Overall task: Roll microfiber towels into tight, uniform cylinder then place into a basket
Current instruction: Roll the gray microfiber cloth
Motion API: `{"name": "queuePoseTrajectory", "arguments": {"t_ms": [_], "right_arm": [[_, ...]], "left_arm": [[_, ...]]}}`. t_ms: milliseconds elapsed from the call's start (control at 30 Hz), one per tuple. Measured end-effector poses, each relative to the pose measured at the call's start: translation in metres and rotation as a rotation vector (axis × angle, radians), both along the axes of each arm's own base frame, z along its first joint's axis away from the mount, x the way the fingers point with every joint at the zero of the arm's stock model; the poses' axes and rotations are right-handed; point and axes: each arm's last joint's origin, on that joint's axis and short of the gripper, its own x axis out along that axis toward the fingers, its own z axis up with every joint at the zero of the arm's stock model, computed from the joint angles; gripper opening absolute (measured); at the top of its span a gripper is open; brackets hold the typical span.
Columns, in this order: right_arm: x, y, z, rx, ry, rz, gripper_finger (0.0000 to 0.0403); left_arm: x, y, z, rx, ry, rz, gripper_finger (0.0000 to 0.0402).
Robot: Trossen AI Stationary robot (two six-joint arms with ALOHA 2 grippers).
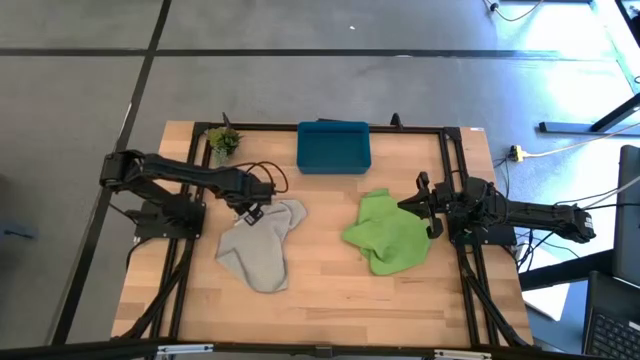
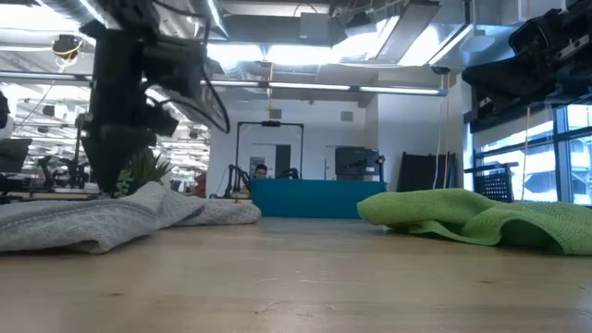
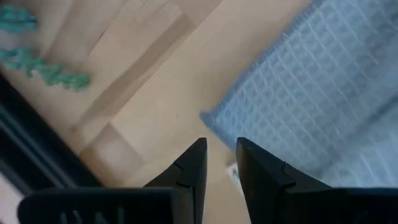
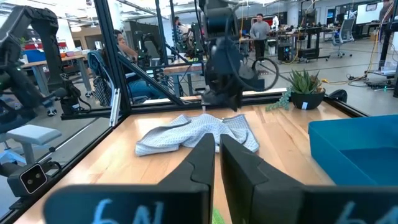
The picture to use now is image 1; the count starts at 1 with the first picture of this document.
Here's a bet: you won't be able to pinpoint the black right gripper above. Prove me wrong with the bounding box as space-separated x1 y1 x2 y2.
398 172 459 240

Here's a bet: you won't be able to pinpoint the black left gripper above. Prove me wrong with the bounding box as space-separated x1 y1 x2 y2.
224 175 277 227

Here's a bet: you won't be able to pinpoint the grey microfiber towel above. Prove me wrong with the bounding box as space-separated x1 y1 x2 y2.
214 198 309 295

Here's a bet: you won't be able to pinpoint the green microfiber towel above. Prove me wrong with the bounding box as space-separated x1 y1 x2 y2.
341 187 434 277

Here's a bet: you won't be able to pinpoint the blue plastic basket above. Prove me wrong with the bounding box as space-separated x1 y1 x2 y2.
295 120 374 176

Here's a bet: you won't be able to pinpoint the small potted green plant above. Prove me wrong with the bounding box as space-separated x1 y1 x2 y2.
206 126 244 167

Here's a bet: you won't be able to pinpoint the white paper sheet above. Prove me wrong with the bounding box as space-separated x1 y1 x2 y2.
519 244 572 322

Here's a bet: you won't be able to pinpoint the black desk foot bar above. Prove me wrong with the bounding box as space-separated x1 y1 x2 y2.
518 248 615 292

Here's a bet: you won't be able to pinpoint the black desk leg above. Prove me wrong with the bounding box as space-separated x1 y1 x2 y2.
538 92 640 137

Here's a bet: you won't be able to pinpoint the dark grey monitor back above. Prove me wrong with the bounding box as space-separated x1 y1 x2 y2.
611 144 640 287

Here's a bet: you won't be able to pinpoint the black crossbar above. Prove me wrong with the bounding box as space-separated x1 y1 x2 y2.
0 338 640 360

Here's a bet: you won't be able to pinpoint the small black floor object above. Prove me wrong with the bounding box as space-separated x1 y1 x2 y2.
2 227 37 241

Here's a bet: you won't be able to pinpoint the black laptop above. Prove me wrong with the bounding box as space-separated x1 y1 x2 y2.
581 271 640 360

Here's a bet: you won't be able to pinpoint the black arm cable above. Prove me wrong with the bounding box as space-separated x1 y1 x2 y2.
234 160 290 196

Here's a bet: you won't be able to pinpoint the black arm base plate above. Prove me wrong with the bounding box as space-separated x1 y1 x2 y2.
448 207 520 248
133 198 207 241

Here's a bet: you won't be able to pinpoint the black aluminium table frame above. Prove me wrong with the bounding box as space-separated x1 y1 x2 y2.
112 119 534 351

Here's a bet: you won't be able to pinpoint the cream power cable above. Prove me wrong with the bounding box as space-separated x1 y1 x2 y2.
522 121 640 159

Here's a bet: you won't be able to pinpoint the silver bracket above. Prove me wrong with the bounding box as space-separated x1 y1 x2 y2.
155 343 215 357
433 348 494 360

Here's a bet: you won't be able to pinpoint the pale grey cable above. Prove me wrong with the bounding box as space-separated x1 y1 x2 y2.
582 174 640 210

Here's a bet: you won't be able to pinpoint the black floor cable with plug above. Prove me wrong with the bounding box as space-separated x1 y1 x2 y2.
481 0 546 24

